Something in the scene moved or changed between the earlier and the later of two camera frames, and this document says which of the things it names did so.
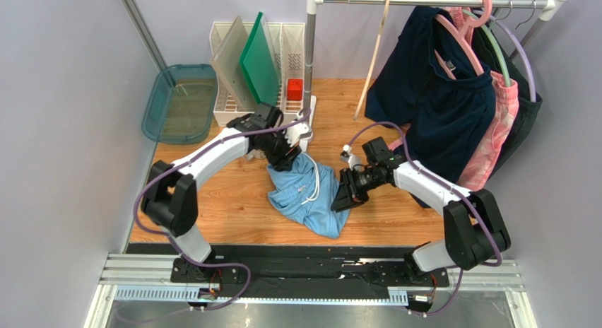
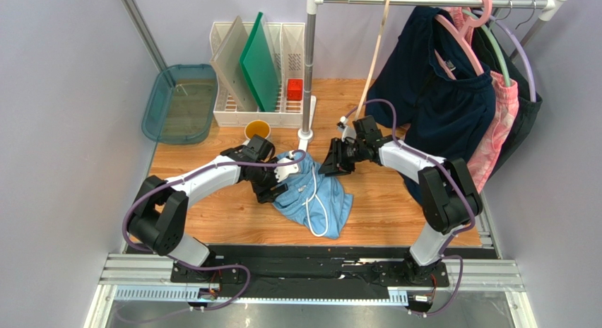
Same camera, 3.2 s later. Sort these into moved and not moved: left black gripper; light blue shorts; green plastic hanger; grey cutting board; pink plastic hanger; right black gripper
Moved: left black gripper; right black gripper
Not moved: light blue shorts; grey cutting board; pink plastic hanger; green plastic hanger
